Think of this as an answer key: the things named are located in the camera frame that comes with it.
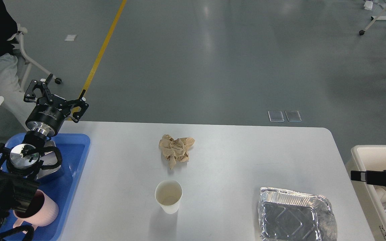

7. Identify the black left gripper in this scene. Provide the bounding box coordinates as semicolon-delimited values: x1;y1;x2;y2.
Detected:
23;73;89;137

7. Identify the square stainless steel container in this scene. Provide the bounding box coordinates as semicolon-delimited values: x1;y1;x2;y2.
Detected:
36;141;64;183

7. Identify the pink mug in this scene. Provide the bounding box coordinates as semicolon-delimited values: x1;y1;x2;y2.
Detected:
13;189;59;230

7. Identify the aluminium foil tray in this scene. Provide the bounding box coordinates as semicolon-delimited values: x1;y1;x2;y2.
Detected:
258;187;338;241

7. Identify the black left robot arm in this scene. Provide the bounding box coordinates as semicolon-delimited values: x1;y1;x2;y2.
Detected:
0;74;89;241

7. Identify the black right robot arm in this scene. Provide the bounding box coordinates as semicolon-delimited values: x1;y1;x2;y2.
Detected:
350;170;386;187

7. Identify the blue plastic tray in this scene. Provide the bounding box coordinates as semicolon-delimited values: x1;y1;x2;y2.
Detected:
0;133;91;241

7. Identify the person in black sweater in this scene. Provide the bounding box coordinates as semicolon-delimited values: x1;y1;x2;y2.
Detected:
0;0;34;129

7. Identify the white rolling chair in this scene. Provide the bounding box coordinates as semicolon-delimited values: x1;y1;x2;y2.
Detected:
8;23;51;91

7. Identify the crumpled brown paper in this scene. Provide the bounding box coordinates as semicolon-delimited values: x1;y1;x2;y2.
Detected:
159;134;195;170

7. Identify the white paper cup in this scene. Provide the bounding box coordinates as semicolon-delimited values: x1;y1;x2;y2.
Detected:
154;179;183;215

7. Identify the white waste bin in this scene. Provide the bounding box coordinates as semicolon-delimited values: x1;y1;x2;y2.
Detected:
345;145;386;241

